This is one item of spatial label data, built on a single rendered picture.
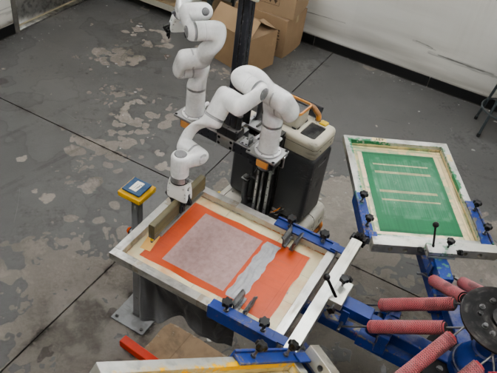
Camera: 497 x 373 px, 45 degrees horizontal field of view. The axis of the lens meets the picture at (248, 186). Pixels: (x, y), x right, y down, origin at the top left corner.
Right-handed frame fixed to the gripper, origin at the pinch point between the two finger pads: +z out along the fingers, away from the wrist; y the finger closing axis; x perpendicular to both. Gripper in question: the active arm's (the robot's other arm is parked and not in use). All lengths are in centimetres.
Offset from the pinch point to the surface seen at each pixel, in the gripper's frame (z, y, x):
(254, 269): 14.2, -39.0, 0.3
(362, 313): 6, -87, 3
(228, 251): 14.5, -24.9, -1.9
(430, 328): -10, -111, 8
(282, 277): 15, -51, -3
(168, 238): 14.4, 0.4, 6.5
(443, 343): -14, -116, 15
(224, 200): 11.3, -8.3, -25.8
